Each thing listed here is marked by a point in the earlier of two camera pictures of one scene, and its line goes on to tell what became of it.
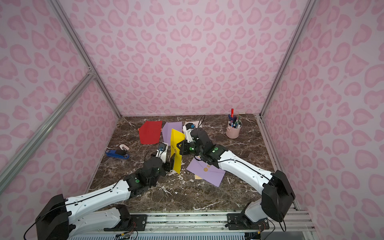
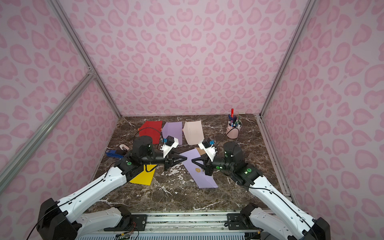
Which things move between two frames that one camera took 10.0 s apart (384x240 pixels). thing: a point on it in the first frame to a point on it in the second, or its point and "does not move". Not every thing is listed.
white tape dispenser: (123, 147) does not move
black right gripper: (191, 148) to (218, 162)
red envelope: (150, 132) does not move
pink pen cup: (233, 130) does not move
